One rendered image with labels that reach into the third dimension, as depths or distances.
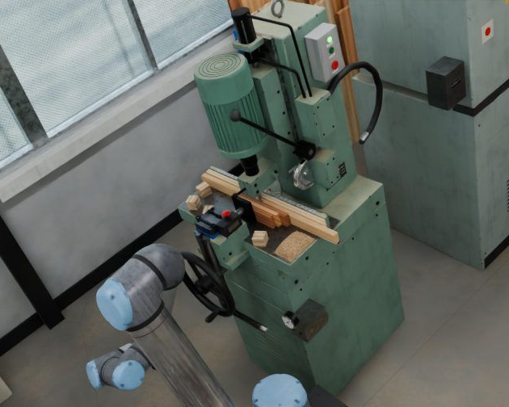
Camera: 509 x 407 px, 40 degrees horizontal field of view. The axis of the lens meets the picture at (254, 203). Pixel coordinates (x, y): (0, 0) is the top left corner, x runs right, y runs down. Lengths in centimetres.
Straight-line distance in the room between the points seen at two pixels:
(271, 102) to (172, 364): 97
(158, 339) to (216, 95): 81
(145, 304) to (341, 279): 117
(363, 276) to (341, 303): 14
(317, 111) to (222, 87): 34
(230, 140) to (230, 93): 18
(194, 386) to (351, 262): 108
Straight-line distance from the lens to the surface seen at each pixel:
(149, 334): 176
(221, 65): 224
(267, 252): 240
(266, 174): 247
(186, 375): 183
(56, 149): 350
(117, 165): 374
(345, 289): 277
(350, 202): 266
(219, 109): 223
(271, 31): 232
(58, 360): 371
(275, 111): 236
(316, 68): 236
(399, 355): 317
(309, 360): 279
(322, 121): 237
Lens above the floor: 252
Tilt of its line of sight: 38 degrees down
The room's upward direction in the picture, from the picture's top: 18 degrees counter-clockwise
